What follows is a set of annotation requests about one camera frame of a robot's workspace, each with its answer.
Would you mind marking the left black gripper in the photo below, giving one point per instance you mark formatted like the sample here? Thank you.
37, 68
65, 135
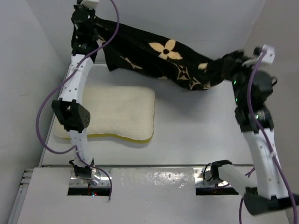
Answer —
90, 11

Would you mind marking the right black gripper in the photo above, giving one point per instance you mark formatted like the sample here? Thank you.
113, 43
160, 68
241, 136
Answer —
248, 68

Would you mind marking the black floral plush pillowcase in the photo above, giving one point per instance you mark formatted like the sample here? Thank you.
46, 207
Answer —
163, 58

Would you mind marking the cream pillow with yellow edge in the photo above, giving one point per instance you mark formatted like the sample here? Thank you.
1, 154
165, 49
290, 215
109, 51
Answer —
124, 112

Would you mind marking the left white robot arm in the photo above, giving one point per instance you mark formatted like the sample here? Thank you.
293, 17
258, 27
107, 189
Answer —
68, 108

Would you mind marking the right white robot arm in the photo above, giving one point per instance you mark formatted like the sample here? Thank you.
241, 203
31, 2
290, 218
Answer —
271, 191

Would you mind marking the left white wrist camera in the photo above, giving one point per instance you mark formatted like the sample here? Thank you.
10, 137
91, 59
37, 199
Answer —
91, 4

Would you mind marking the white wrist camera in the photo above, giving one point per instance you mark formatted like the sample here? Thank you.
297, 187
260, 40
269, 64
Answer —
91, 4
264, 54

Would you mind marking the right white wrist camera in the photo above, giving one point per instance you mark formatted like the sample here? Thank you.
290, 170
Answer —
264, 54

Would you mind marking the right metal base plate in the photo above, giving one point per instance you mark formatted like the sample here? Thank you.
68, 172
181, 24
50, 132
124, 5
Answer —
201, 177

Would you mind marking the metal base plate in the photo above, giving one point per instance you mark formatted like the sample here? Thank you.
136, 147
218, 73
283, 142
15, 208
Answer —
97, 180
201, 177

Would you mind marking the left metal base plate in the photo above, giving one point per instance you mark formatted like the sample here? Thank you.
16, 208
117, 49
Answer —
97, 180

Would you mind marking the left aluminium frame rail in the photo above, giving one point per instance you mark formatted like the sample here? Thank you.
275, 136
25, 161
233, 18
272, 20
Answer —
19, 200

